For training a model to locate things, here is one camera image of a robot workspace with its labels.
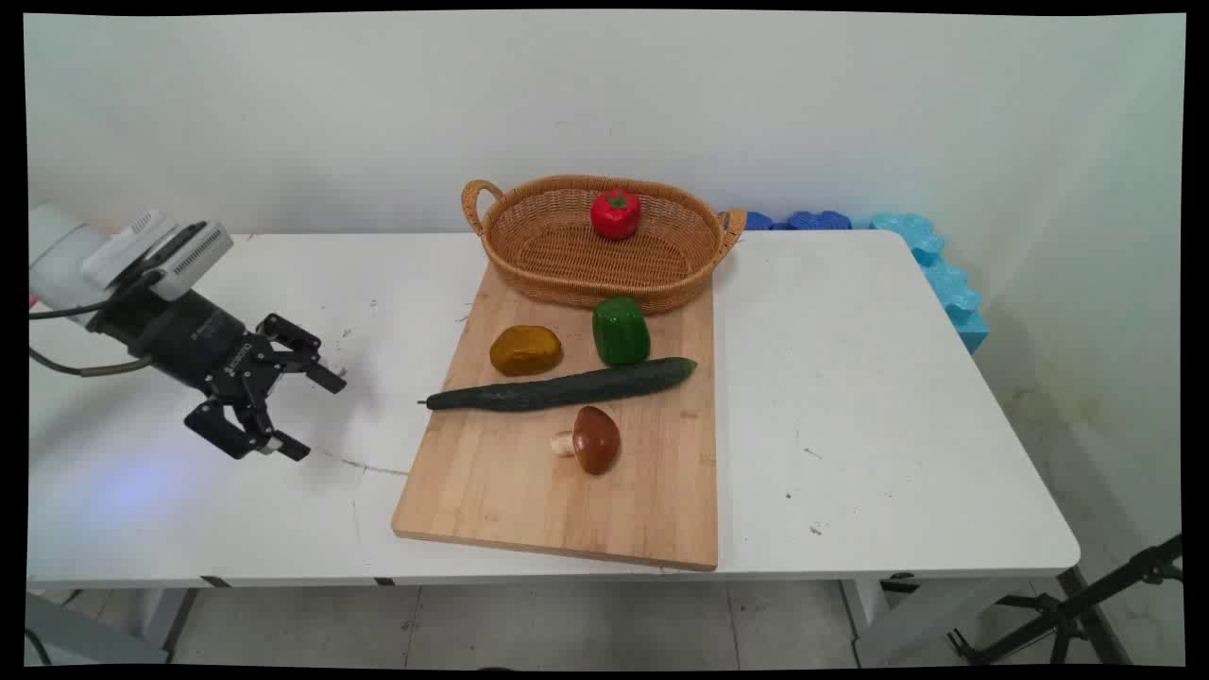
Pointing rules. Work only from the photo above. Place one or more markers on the green toy bell pepper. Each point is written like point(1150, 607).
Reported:
point(621, 332)

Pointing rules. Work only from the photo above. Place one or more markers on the small dark blue foam piece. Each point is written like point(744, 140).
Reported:
point(757, 222)

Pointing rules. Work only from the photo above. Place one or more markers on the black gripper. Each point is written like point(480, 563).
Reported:
point(184, 335)

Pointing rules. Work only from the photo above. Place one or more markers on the light blue foam mat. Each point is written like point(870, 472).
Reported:
point(949, 283)

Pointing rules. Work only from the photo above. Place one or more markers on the dark green toy cucumber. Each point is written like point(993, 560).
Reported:
point(567, 388)

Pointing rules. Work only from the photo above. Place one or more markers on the white table leg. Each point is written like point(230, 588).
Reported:
point(911, 619)
point(113, 628)

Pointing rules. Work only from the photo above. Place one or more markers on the woven wicker basket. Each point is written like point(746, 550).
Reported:
point(586, 260)

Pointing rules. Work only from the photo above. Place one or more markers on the wide dark blue foam piece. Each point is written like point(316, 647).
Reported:
point(820, 220)

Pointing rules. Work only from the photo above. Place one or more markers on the wooden cutting board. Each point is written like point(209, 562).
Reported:
point(567, 501)

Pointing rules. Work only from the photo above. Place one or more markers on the brown toy mushroom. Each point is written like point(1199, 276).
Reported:
point(597, 440)

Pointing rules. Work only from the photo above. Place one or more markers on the black tripod stand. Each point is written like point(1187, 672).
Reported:
point(1067, 619)

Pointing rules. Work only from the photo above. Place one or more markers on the red toy bell pepper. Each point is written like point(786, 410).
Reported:
point(616, 214)

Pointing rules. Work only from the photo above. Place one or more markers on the yellow brown toy potato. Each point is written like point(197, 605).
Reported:
point(525, 350)

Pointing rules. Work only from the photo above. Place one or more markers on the white grey wrist camera box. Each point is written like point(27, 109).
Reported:
point(179, 255)

